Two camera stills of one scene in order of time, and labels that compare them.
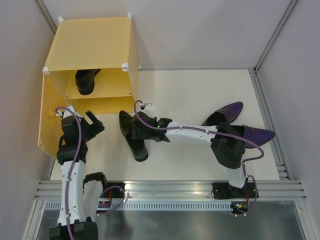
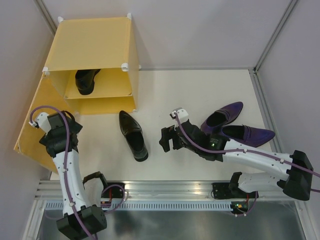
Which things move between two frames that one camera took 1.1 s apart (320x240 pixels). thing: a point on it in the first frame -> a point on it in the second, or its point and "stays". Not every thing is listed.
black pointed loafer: x=137 y=146 stays
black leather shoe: x=84 y=79 stays
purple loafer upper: x=226 y=113 stays
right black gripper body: x=143 y=135 -> x=193 y=149
